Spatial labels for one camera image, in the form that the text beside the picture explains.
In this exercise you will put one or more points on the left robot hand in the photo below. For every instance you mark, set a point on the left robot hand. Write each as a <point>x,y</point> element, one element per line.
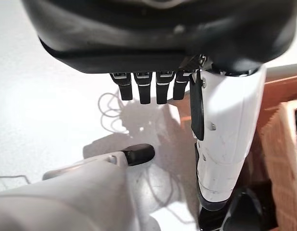
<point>151,36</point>

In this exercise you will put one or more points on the dark brown wooden board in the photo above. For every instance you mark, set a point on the dark brown wooden board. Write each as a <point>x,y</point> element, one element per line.
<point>271,93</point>

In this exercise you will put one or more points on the wicker laundry basket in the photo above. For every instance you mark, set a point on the wicker laundry basket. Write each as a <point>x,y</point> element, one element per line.
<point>280,149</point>

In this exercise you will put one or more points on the left silver robot leg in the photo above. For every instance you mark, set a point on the left silver robot leg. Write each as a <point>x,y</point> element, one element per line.
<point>78,192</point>

